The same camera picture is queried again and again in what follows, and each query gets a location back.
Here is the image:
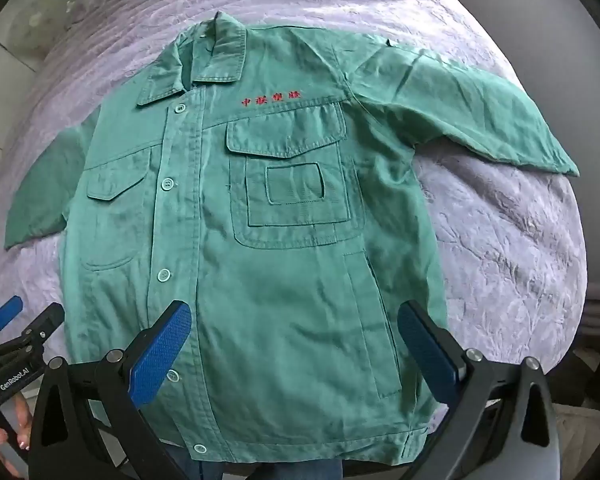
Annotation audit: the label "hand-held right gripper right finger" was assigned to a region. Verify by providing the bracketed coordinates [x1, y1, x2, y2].
[398, 300, 572, 480]

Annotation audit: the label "person's blue jeans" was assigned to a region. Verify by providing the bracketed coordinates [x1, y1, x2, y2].
[170, 444, 344, 480]

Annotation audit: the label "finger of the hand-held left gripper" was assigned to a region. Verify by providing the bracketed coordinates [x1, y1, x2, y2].
[0, 302, 66, 362]
[0, 296, 25, 347]

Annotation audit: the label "lilac textured bed blanket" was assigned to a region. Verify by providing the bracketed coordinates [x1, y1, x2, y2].
[0, 0, 589, 480]

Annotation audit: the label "green work jacket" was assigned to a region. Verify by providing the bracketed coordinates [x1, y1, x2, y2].
[4, 14, 580, 467]

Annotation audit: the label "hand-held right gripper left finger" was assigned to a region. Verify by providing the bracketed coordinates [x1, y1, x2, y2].
[29, 300, 192, 480]

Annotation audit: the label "person's left hand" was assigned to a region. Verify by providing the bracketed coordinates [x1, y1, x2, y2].
[0, 394, 34, 477]

